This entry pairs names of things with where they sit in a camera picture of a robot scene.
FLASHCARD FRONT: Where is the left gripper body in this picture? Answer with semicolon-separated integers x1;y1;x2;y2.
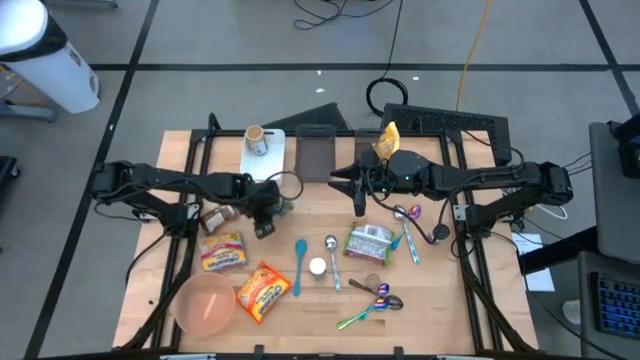
241;178;283;222

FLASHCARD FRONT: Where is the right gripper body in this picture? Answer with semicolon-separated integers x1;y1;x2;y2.
358;148;394;198

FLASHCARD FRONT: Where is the teal plastic spoon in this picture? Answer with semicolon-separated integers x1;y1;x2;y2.
292;238;308;297

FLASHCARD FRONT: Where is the purple spoon teal handle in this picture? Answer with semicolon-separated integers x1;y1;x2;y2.
389;203;423;251

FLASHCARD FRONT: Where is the pink green ramen packet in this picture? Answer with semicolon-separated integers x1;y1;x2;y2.
342;222;396;267

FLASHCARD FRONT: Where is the grey plastic bin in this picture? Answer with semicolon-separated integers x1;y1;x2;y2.
353;127;397;171
293;123;337;184

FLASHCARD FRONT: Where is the white plastic bin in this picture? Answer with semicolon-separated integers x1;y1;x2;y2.
239;127;287;189

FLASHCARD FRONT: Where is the brown spice packet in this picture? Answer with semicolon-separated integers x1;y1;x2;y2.
199;203;240;236

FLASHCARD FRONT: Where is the yellow red ramen packet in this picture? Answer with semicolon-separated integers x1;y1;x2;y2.
199;231;249;273

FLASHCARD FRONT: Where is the bagel seasoning jar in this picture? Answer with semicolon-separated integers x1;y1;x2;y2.
308;256;328;282

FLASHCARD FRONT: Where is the orange ramen packet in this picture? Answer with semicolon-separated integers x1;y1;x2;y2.
235;260;293;325

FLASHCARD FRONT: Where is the purple label bottle black cap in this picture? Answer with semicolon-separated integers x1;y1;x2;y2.
430;223;452;244

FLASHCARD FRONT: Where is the iridescent purple spoon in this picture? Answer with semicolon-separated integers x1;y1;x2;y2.
367;282;391;314

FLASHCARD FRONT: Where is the iridescent green spoon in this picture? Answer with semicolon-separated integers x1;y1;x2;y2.
336;296;392;332

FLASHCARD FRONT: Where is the dark metal spoon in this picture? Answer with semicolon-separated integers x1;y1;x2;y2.
347;278;404;311

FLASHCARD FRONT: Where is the pink translucent bowl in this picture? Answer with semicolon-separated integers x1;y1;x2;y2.
172;271;237;338

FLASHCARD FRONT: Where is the black desk crossbar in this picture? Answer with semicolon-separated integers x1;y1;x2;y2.
518;227;599;275

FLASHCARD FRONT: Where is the white paper sheet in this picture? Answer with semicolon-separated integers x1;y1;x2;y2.
510;232;556;293

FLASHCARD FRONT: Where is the white computer mouse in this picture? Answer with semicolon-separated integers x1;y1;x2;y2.
562;298;582;326

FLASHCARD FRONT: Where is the white trash can black rim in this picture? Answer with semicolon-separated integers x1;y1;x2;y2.
0;0;101;115

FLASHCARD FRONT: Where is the grey side desk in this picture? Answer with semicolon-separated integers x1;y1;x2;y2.
577;121;640;360

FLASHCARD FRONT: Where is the grey table foot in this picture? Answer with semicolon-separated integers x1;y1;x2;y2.
0;97;57;124

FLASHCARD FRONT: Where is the black desk device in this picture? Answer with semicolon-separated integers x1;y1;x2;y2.
608;112;640;180

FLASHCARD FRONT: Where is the black backlit keyboard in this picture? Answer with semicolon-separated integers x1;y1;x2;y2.
592;272;640;340

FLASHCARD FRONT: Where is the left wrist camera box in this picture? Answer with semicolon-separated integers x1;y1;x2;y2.
253;218;276;240

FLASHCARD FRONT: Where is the silver spoon pale handle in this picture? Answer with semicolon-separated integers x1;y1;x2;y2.
324;234;343;292

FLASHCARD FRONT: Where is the black coiled cable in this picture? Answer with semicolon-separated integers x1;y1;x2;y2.
365;0;410;119

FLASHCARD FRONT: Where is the yellow cable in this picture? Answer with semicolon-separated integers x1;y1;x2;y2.
454;0;494;112

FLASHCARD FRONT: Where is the black floor cable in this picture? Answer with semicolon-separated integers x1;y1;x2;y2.
292;0;396;31

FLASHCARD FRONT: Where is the white cable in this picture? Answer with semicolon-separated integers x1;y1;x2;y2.
537;199;570;222

